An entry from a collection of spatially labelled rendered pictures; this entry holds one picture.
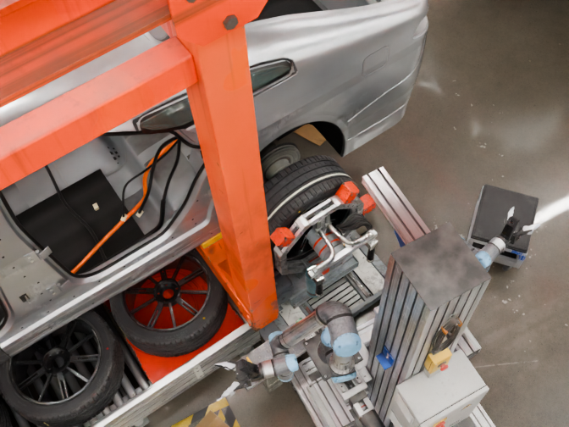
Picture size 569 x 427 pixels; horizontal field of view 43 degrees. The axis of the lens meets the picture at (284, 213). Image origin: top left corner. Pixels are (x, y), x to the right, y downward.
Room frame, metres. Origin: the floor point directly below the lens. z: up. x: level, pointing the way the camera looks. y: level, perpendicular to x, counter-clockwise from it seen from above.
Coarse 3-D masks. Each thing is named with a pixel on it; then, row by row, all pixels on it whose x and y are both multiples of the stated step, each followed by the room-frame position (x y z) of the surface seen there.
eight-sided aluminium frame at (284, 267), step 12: (324, 204) 1.81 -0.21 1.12; (336, 204) 1.80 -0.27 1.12; (348, 204) 1.83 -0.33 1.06; (360, 204) 1.87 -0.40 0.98; (300, 216) 1.75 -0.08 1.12; (324, 216) 1.75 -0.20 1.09; (300, 228) 1.69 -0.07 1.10; (276, 252) 1.64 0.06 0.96; (312, 252) 1.79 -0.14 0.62; (276, 264) 1.65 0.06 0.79; (288, 264) 1.68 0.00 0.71; (300, 264) 1.72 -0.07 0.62; (312, 264) 1.71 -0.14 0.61
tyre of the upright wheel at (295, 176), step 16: (304, 160) 2.05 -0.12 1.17; (320, 160) 2.07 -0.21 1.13; (288, 176) 1.96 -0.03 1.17; (304, 176) 1.95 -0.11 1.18; (320, 176) 1.95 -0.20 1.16; (336, 176) 1.97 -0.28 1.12; (272, 192) 1.88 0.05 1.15; (288, 192) 1.86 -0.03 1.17; (304, 192) 1.85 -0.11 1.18; (320, 192) 1.85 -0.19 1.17; (272, 208) 1.81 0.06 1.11; (288, 208) 1.78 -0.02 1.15; (304, 208) 1.79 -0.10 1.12; (272, 224) 1.73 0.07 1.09; (288, 224) 1.74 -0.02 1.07; (272, 256) 1.68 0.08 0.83; (304, 256) 1.79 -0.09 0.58
